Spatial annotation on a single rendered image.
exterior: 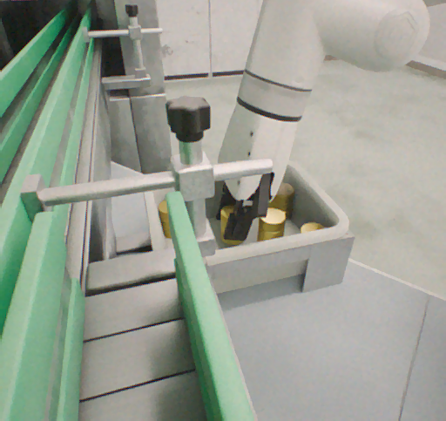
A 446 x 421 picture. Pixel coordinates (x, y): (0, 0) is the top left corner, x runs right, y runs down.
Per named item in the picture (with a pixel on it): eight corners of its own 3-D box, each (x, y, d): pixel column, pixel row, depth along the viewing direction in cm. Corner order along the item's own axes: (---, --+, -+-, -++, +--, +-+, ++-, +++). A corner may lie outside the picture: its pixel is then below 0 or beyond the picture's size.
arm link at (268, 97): (233, 59, 39) (226, 84, 40) (257, 81, 32) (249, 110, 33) (290, 73, 41) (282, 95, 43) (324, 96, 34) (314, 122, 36)
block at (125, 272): (103, 310, 32) (85, 256, 28) (202, 288, 34) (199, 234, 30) (103, 344, 29) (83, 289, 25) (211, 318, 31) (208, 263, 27)
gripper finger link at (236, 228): (234, 193, 41) (221, 236, 44) (242, 208, 38) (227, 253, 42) (259, 195, 42) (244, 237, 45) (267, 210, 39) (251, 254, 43)
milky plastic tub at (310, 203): (149, 227, 51) (140, 178, 46) (287, 203, 56) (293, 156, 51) (165, 325, 37) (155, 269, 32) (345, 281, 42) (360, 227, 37)
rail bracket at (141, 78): (100, 108, 84) (77, 3, 71) (168, 102, 88) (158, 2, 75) (99, 115, 80) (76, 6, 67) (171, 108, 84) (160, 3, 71)
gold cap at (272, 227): (276, 230, 48) (279, 205, 46) (287, 247, 45) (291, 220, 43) (253, 235, 47) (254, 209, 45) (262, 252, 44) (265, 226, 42)
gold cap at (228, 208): (241, 226, 49) (242, 201, 46) (249, 242, 46) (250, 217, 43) (218, 230, 48) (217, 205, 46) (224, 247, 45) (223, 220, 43)
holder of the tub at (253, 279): (113, 237, 50) (102, 193, 45) (286, 207, 56) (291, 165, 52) (116, 339, 36) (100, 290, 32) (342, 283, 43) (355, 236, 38)
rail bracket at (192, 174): (61, 261, 27) (2, 110, 20) (258, 224, 31) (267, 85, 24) (57, 289, 25) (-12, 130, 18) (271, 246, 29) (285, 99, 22)
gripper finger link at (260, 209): (260, 142, 38) (240, 166, 42) (268, 206, 35) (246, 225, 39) (269, 143, 38) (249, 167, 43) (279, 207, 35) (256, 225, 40)
